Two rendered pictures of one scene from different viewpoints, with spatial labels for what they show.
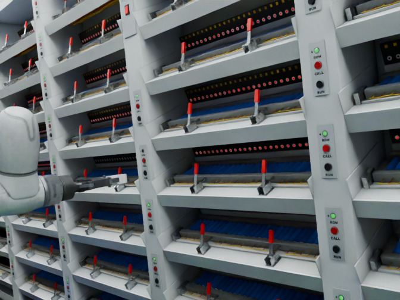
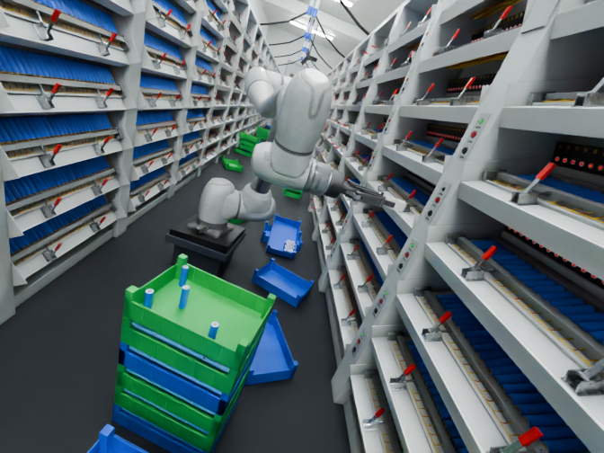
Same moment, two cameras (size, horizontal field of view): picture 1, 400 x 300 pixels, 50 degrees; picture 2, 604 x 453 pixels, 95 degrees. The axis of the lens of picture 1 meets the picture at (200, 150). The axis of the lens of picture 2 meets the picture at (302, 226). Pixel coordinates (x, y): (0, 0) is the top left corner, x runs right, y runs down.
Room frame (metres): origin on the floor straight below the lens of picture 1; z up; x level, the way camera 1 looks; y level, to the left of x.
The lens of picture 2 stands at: (0.61, 0.02, 0.96)
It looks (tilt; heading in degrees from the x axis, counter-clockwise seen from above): 22 degrees down; 34
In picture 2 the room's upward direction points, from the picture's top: 20 degrees clockwise
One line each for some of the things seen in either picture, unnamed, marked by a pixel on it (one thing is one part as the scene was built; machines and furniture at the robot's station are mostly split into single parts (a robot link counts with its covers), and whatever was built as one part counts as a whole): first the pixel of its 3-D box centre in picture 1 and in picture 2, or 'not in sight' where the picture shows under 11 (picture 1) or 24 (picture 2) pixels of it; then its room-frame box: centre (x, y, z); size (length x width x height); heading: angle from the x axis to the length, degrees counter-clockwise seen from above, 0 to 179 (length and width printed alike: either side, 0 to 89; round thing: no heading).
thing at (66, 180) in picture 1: (72, 186); (342, 187); (1.29, 0.39, 0.80); 0.09 x 0.08 x 0.07; 134
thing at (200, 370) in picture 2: not in sight; (200, 328); (0.98, 0.46, 0.36); 0.30 x 0.20 x 0.08; 118
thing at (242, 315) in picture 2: not in sight; (206, 305); (0.98, 0.46, 0.44); 0.30 x 0.20 x 0.08; 118
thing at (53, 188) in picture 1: (48, 190); (317, 178); (1.24, 0.45, 0.80); 0.09 x 0.06 x 0.09; 44
